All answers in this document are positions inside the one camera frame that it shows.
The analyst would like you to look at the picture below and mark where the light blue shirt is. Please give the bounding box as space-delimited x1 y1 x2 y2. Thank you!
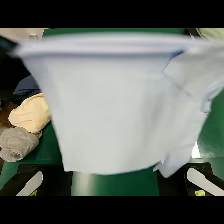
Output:
9 31 224 180

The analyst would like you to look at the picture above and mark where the cream garment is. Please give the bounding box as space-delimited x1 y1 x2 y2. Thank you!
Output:
7 92 52 135

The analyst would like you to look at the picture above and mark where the blue garment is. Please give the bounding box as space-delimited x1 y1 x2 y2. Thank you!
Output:
12 74 43 98

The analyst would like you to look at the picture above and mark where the black garment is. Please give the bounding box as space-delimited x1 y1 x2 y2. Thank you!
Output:
17 57 40 82

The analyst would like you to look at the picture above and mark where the grey garment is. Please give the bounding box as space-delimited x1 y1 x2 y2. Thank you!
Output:
0 126 43 164

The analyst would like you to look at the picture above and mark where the white garment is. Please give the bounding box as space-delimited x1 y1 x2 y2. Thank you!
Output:
196 28 224 42

